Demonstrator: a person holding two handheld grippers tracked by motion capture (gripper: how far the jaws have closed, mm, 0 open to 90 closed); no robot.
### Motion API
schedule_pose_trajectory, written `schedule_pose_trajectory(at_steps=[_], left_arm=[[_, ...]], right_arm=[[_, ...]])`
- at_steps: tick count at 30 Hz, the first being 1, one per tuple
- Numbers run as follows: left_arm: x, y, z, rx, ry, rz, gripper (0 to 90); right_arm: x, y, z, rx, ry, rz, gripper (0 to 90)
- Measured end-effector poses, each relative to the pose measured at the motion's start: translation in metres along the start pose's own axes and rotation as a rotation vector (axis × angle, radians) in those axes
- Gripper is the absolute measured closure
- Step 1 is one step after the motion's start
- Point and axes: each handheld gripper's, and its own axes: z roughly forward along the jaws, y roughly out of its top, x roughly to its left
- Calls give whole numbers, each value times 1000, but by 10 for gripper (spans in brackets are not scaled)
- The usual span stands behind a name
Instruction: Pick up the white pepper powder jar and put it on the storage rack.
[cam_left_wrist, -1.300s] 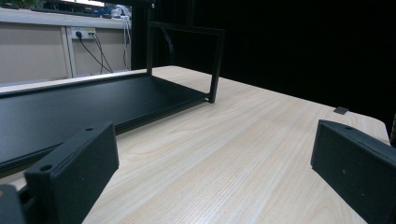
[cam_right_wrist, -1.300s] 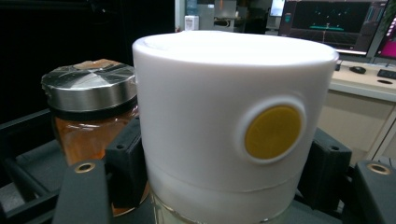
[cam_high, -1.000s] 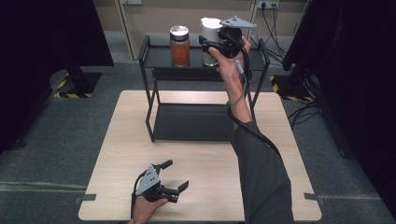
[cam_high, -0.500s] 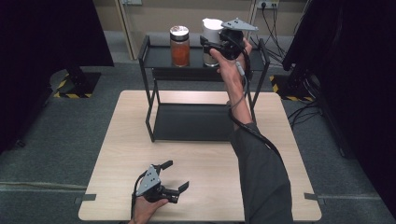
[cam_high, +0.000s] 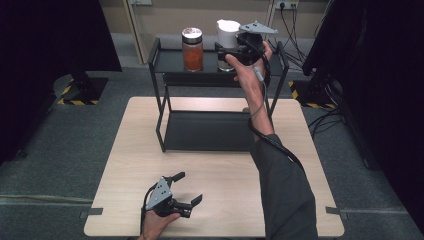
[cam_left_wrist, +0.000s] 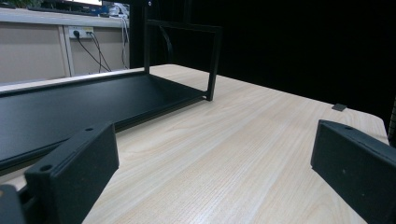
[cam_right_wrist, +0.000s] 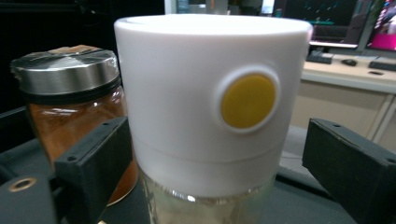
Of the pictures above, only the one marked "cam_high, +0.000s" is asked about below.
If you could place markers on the orange spice jar silver lid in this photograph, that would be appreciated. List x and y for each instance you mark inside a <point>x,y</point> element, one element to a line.
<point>192,53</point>

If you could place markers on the person's right hand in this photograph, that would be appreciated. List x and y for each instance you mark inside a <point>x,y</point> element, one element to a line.
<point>251,81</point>

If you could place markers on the beige wooden partition frame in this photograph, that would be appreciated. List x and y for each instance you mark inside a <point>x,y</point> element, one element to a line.
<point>160,20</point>

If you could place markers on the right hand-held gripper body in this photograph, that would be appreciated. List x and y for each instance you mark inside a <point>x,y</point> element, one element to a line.
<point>251,43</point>

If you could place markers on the black metal two-tier shelf rack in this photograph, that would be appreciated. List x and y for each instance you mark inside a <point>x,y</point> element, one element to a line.
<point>206,130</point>

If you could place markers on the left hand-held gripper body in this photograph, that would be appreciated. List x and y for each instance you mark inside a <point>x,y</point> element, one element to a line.
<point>160,195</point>

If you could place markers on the person's left hand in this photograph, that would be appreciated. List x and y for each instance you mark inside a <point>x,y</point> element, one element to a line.
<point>155,226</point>

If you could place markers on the white wall power outlet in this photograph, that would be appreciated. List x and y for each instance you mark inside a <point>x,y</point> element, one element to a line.
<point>140,2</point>
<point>286,4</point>

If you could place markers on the grey tape piece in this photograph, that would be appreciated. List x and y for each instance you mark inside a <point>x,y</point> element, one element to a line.
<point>91,212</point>
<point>336,212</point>

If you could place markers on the black stand base striped tape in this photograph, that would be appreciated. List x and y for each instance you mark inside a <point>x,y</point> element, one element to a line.
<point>83,90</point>
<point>316,95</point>

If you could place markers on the black curtain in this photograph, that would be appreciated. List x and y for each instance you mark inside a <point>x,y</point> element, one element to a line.
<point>43,66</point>
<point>383,83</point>

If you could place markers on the small brown round object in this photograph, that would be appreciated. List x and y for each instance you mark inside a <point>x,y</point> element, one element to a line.
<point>246,109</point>

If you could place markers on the clear jar white lid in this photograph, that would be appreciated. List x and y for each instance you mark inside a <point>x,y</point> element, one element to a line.
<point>227,35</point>

